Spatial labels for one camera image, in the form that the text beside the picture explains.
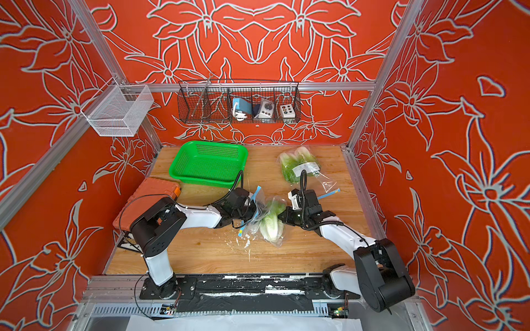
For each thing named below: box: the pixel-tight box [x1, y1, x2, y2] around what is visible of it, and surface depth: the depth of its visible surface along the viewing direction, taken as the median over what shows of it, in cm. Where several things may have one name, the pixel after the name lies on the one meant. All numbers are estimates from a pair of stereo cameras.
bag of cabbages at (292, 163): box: [277, 146, 341, 200], surface depth 100 cm
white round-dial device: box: [258, 97, 275, 119], surface depth 93 cm
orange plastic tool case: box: [112, 177, 182, 232], surface depth 96 cm
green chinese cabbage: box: [259, 199, 288, 243], surface depth 84 cm
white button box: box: [280, 104, 296, 118], surface depth 97 cm
